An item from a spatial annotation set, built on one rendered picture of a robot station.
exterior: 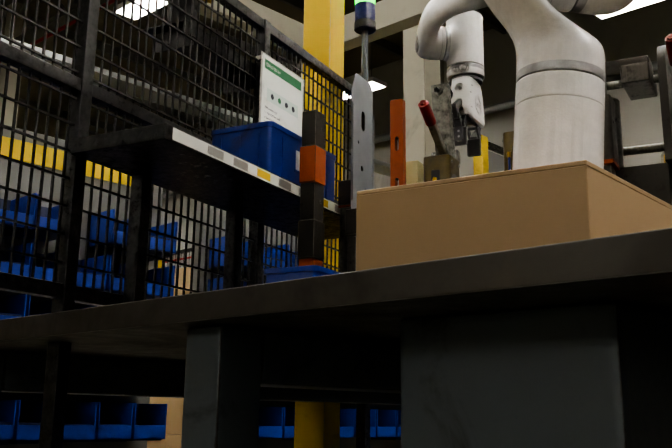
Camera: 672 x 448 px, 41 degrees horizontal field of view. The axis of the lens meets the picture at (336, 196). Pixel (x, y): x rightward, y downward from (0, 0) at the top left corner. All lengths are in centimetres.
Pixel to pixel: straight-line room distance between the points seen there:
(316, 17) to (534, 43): 165
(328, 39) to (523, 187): 185
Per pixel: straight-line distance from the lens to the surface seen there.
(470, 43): 204
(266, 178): 182
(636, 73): 168
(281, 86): 239
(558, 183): 97
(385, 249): 110
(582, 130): 120
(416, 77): 988
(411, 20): 643
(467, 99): 198
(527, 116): 122
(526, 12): 126
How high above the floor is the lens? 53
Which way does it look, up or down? 14 degrees up
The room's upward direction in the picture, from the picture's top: 1 degrees clockwise
